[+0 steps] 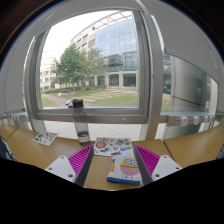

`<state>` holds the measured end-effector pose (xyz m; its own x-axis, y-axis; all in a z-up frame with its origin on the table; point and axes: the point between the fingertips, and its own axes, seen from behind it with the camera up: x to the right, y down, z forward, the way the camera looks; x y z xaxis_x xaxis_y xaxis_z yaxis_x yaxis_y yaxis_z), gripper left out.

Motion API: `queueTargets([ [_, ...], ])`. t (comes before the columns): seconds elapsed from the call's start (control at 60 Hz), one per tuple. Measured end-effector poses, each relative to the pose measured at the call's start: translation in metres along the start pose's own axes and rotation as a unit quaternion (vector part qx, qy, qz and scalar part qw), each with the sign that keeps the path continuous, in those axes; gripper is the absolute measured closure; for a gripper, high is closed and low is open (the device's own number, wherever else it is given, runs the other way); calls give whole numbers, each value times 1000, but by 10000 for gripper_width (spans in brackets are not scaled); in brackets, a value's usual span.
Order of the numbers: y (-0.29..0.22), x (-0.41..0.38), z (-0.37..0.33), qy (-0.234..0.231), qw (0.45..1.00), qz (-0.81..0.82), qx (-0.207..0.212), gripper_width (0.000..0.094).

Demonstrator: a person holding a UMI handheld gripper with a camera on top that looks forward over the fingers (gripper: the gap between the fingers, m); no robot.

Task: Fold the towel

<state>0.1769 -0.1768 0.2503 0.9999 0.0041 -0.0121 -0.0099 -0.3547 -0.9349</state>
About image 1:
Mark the white cartoon-print towel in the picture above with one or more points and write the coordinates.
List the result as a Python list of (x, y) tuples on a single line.
[(126, 170)]

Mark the green tree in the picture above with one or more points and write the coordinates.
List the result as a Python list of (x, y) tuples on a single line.
[(73, 66)]

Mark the large colourful sticker sheet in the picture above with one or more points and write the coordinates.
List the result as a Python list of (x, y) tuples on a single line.
[(111, 146)]

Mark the glass office building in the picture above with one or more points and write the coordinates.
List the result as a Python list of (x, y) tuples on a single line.
[(116, 46)]

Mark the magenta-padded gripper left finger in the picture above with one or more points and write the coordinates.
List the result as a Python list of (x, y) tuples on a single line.
[(63, 167)]

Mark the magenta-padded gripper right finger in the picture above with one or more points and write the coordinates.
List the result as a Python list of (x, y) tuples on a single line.
[(163, 167)]

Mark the small colourful sticker sheet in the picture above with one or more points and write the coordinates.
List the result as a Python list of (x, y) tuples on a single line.
[(45, 138)]

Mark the clear grey drink bottle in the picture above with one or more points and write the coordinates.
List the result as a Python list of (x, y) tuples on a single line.
[(81, 125)]

